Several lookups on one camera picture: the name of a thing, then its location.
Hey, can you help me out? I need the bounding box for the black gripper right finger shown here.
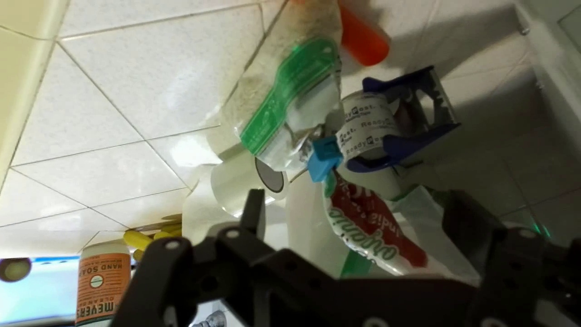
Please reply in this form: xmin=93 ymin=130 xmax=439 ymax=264
xmin=441 ymin=191 xmax=581 ymax=327

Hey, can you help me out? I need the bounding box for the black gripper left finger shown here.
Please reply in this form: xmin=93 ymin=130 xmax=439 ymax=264
xmin=111 ymin=188 xmax=281 ymax=327

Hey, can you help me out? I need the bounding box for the white zip bag green stripe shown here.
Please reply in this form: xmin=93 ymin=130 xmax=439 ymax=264
xmin=218 ymin=0 xmax=349 ymax=177

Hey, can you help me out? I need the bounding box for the yellow plastic object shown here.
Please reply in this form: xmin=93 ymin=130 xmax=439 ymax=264
xmin=122 ymin=219 xmax=183 ymax=255

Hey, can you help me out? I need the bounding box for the small white plastic bottle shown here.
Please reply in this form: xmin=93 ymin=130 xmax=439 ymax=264
xmin=180 ymin=146 xmax=294 ymax=246

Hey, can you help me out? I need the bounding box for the clear bag with red print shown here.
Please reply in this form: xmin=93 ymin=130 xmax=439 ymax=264
xmin=321 ymin=171 xmax=481 ymax=288

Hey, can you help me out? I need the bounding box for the blue tape dispenser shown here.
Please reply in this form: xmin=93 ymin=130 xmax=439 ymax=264
xmin=307 ymin=64 xmax=463 ymax=186

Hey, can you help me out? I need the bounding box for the orange plastic spoon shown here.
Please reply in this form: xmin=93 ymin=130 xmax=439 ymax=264
xmin=336 ymin=0 xmax=394 ymax=70

